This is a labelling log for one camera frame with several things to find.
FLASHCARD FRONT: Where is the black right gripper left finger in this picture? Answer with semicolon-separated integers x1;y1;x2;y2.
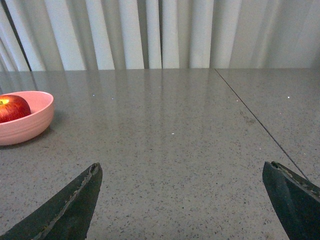
0;163;103;240

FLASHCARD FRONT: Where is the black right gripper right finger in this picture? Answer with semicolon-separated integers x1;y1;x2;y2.
262;161;320;240

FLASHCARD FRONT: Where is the pink plastic bowl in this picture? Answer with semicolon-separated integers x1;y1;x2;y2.
0;90;55;146

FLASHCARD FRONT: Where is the red apple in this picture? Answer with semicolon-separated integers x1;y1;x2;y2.
0;94;31;123

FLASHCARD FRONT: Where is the white pleated curtain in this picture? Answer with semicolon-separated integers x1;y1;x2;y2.
0;0;320;72

